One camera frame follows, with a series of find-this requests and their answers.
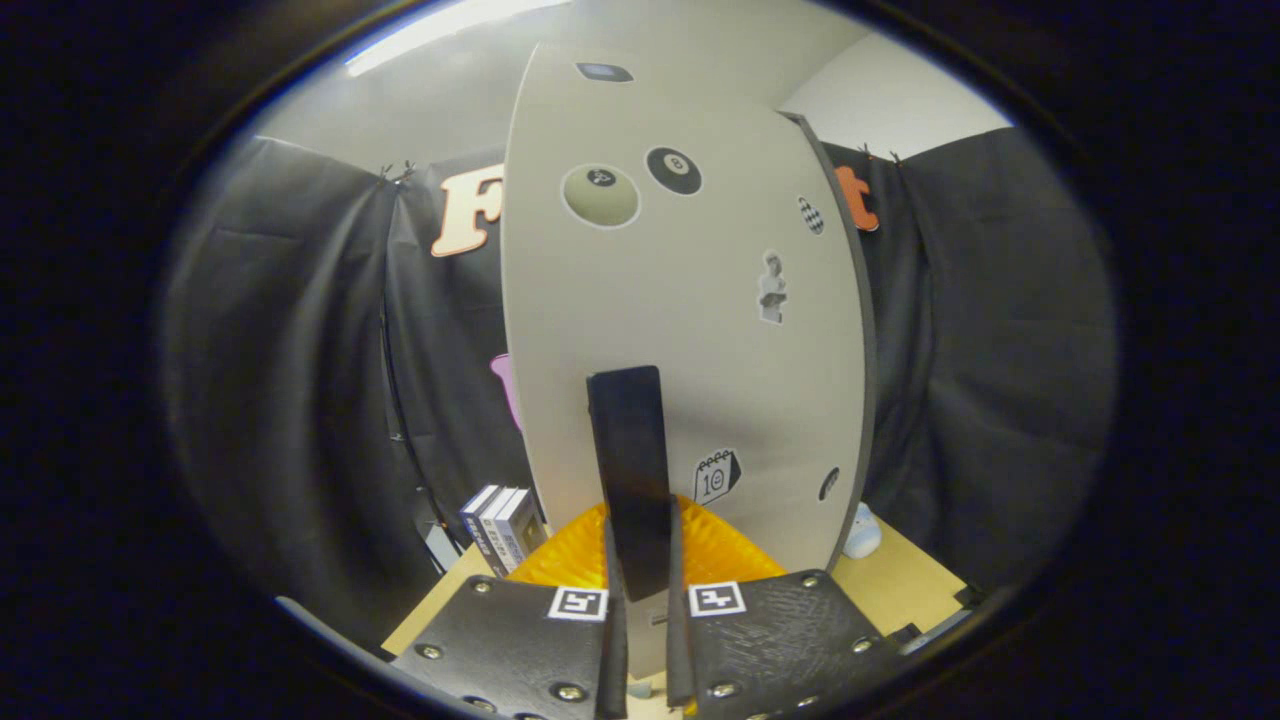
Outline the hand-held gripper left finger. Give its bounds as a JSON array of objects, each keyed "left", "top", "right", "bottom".
[{"left": 385, "top": 500, "right": 629, "bottom": 720}]

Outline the grey blue book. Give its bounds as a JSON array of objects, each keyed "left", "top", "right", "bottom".
[{"left": 495, "top": 488, "right": 549, "bottom": 573}]

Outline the black door handle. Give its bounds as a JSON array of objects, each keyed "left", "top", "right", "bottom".
[{"left": 586, "top": 365, "right": 676, "bottom": 603}]

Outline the dark blue book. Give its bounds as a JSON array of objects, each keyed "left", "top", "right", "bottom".
[{"left": 460, "top": 485, "right": 501, "bottom": 571}]

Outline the black backdrop cloth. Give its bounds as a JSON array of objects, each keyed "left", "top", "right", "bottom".
[{"left": 160, "top": 125, "right": 1116, "bottom": 651}]

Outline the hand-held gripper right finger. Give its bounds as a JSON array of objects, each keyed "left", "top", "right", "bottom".
[{"left": 665, "top": 497, "right": 921, "bottom": 720}]

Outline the white spine book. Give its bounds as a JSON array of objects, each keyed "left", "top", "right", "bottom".
[{"left": 478, "top": 487, "right": 521, "bottom": 576}]

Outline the thin black hanging cable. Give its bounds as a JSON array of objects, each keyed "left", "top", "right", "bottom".
[{"left": 378, "top": 290, "right": 461, "bottom": 576}]

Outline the white blue cosmetic tube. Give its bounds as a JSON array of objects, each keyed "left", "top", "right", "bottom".
[{"left": 843, "top": 503, "right": 883, "bottom": 559}]

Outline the grey cabinet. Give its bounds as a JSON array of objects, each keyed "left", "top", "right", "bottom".
[{"left": 785, "top": 112, "right": 879, "bottom": 521}]

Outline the white cabinet door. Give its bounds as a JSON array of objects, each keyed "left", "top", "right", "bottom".
[{"left": 500, "top": 40, "right": 869, "bottom": 681}]

